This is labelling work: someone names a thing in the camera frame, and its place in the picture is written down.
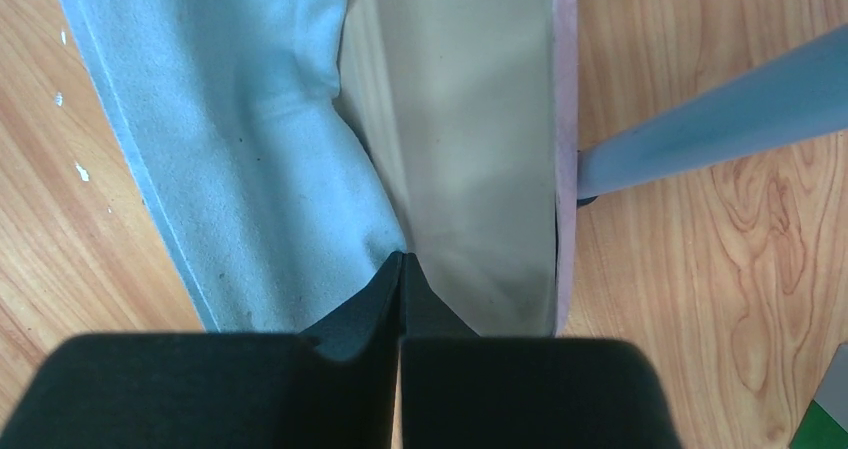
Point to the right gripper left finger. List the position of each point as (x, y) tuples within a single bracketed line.
[(329, 386)]

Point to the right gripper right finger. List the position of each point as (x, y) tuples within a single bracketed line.
[(463, 390)]

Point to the light blue cleaning cloth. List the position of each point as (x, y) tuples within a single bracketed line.
[(265, 199)]

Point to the pink glasses case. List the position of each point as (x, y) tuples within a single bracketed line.
[(468, 110)]

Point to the colourful block cube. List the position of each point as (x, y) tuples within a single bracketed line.
[(824, 424)]

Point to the silver tripod stand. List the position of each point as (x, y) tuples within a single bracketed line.
[(797, 96)]

